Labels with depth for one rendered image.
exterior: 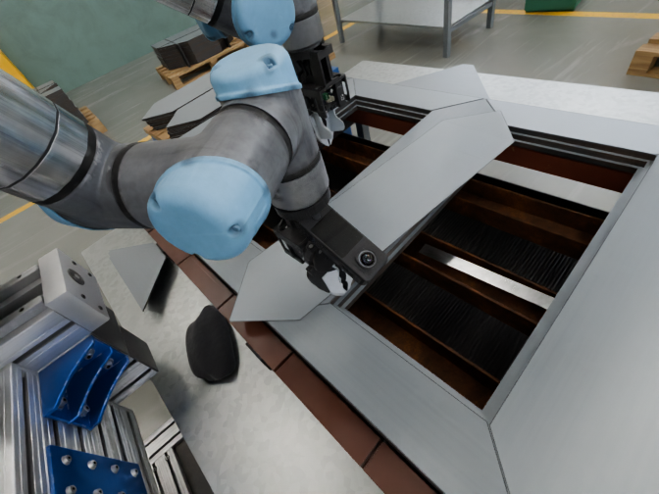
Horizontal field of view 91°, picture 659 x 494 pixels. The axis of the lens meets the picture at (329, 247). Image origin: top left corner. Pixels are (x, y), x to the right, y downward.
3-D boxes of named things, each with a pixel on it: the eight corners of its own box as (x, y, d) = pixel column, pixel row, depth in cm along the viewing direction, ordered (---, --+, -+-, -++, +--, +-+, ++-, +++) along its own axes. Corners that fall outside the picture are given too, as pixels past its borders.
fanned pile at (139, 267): (141, 228, 110) (133, 220, 107) (192, 285, 87) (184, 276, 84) (108, 252, 105) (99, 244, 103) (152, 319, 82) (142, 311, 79)
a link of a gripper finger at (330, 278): (325, 278, 57) (310, 245, 50) (349, 296, 53) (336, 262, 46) (312, 291, 56) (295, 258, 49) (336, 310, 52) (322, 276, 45)
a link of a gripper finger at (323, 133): (333, 158, 71) (323, 119, 64) (316, 151, 74) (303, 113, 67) (343, 150, 72) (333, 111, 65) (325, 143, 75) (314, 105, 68)
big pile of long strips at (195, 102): (279, 47, 166) (276, 33, 161) (334, 52, 142) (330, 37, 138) (142, 127, 139) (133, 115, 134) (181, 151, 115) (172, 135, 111)
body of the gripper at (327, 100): (326, 123, 63) (307, 56, 54) (298, 114, 68) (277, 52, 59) (352, 103, 65) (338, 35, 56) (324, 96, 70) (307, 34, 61)
